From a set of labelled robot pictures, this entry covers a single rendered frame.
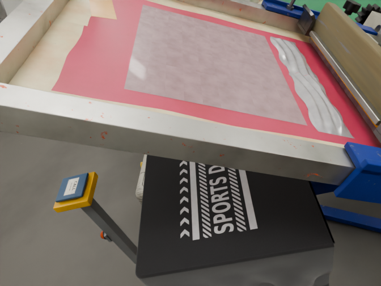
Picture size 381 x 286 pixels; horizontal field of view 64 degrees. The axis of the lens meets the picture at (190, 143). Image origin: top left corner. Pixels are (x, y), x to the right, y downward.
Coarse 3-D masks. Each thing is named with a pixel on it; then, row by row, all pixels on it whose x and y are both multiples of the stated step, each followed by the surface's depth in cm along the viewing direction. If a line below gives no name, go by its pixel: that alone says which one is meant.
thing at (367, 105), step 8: (312, 32) 74; (320, 40) 71; (320, 48) 69; (328, 48) 68; (328, 56) 66; (336, 64) 63; (344, 72) 60; (344, 80) 59; (352, 80) 59; (352, 88) 57; (360, 96) 54; (368, 104) 53; (368, 112) 52; (376, 112) 51; (376, 120) 50
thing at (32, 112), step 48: (48, 0) 50; (192, 0) 77; (240, 0) 79; (0, 48) 38; (0, 96) 32; (48, 96) 34; (96, 144) 35; (144, 144) 35; (192, 144) 35; (240, 144) 37; (288, 144) 39
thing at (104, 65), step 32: (96, 32) 54; (64, 64) 45; (96, 64) 47; (128, 64) 49; (160, 64) 52; (192, 64) 55; (224, 64) 58; (96, 96) 41; (128, 96) 43; (160, 96) 45; (192, 96) 47; (224, 96) 50; (256, 96) 53; (288, 96) 56; (256, 128) 46; (288, 128) 48; (352, 128) 54
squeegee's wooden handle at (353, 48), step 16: (320, 16) 74; (336, 16) 68; (320, 32) 73; (336, 32) 67; (352, 32) 62; (336, 48) 66; (352, 48) 61; (368, 48) 57; (352, 64) 60; (368, 64) 56; (368, 80) 55; (368, 96) 54
